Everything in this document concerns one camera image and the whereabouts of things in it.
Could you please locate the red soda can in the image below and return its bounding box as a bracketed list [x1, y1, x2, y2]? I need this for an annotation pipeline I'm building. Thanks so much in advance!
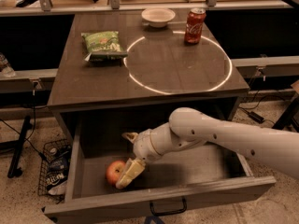
[184, 7, 206, 44]

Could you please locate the grey wooden cabinet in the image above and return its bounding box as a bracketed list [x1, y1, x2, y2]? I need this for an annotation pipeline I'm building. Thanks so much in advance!
[48, 10, 249, 138]

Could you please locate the black power adapter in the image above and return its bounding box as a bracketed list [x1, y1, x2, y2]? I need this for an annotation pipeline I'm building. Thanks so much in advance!
[249, 111, 264, 123]

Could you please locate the black drawer handle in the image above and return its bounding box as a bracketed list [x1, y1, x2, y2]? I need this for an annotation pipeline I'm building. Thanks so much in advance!
[149, 197, 188, 217]

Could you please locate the black table leg stand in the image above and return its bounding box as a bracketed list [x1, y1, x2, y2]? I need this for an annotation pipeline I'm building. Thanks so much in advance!
[7, 116, 32, 178]

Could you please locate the clear plastic bottle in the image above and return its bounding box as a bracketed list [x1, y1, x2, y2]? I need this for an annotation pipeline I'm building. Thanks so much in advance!
[0, 52, 16, 77]

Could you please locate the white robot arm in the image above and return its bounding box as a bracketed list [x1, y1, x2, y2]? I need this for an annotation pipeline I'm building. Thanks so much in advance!
[116, 107, 299, 189]

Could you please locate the red apple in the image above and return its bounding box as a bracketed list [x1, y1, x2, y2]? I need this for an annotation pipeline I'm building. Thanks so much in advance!
[106, 161, 125, 186]

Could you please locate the black metal frame leg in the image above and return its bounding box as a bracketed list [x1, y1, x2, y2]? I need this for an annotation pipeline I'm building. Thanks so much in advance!
[273, 97, 299, 132]

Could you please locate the white bowl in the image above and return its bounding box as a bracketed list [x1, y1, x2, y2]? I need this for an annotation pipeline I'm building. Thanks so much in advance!
[141, 8, 176, 28]

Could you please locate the dark snack bag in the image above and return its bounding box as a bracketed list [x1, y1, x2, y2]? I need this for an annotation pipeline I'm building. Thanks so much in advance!
[46, 146, 71, 196]

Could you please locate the green chip bag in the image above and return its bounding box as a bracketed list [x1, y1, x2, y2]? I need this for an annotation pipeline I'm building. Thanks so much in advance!
[81, 31, 128, 62]

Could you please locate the black wire basket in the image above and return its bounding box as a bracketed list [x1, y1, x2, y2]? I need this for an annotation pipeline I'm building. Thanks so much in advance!
[38, 139, 72, 200]

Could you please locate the open grey drawer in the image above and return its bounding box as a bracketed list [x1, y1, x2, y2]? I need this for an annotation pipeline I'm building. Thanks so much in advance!
[43, 101, 278, 224]

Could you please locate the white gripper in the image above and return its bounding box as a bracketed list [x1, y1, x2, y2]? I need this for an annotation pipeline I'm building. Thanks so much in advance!
[116, 129, 162, 189]

